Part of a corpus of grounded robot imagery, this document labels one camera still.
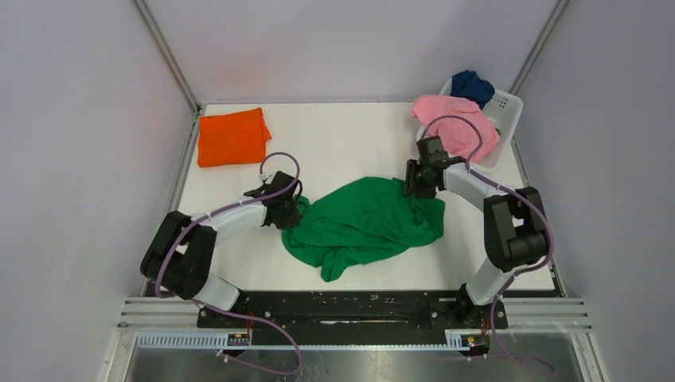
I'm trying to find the green t-shirt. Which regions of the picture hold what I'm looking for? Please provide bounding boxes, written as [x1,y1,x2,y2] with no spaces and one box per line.
[281,177,446,283]

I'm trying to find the white plastic laundry basket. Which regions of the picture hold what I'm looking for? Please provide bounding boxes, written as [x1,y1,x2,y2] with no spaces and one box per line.
[416,78,523,173]

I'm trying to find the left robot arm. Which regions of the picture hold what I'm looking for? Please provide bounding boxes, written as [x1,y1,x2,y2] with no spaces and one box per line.
[140,171,302,327]

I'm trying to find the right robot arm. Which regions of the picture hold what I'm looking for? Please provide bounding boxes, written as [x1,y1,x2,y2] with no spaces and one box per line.
[404,159,552,328]

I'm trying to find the pink t-shirt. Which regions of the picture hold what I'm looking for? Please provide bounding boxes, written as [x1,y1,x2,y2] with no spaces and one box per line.
[412,95,501,163]

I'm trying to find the folded orange t-shirt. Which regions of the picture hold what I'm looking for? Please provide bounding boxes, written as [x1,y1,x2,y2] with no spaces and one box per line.
[197,107,271,168]

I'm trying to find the navy blue t-shirt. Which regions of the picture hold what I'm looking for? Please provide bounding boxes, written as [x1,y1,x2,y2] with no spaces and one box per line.
[450,70,495,110]

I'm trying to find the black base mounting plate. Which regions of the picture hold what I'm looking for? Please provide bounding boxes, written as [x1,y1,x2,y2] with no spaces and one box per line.
[145,282,563,348]

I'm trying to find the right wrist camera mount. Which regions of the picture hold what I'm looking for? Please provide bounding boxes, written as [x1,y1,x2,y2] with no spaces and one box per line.
[416,136,450,166]

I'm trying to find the aluminium front frame rail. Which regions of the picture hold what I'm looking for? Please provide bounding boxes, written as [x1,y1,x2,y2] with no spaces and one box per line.
[117,298,592,351]

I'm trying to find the right corner aluminium post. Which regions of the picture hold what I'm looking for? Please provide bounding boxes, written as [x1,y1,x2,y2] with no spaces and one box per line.
[509,0,571,96]

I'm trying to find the corner aluminium post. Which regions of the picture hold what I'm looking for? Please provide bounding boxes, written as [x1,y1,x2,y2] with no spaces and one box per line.
[131,0,201,115]
[509,0,571,96]

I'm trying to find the left corner aluminium post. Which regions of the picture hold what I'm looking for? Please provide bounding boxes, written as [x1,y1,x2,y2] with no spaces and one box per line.
[131,0,201,115]

